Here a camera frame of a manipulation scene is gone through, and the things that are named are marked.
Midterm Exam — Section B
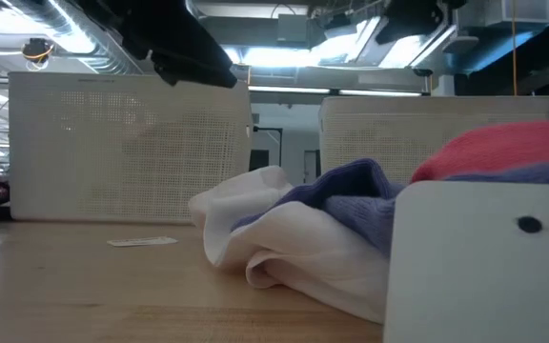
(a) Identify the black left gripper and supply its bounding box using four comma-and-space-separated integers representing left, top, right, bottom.
76, 0, 238, 90

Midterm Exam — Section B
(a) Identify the orange-red garment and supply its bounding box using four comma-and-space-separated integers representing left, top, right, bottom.
410, 118, 549, 185

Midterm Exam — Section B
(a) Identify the bright ceiling light panel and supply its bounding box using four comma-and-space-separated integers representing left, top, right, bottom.
221, 16, 428, 69

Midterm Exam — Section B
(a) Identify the white perforated plastic bin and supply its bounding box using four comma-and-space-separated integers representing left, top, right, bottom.
7, 71, 253, 225
316, 94, 549, 187

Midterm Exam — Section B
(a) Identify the grey ceiling box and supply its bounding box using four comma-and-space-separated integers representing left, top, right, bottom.
275, 12, 315, 49

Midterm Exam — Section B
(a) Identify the white linear light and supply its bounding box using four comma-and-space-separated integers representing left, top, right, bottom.
248, 84, 423, 98

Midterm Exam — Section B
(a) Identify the flat white paper tag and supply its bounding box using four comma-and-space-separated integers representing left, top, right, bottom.
106, 235, 179, 248

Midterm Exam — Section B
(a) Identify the purple-blue knit garment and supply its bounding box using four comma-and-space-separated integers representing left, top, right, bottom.
230, 157, 549, 261

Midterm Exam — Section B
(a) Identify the white fabric piece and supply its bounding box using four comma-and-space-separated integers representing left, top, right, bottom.
187, 164, 393, 325

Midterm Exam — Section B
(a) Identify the white paper tag with hole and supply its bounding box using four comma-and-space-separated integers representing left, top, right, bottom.
382, 179, 549, 343

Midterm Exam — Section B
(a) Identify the black stand frame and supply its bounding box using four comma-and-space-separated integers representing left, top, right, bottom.
253, 125, 285, 168

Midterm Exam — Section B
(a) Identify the ribbed silver air duct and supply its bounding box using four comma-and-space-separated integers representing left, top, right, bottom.
7, 0, 137, 75

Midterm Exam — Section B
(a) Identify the black ceiling cable reel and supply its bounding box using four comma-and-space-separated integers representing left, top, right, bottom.
20, 37, 56, 66

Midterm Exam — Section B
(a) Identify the grey rectangular ceiling duct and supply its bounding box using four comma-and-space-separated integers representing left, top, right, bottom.
455, 0, 549, 30

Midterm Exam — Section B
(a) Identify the yellow hanging cable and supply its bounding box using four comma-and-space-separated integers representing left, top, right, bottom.
511, 0, 519, 96

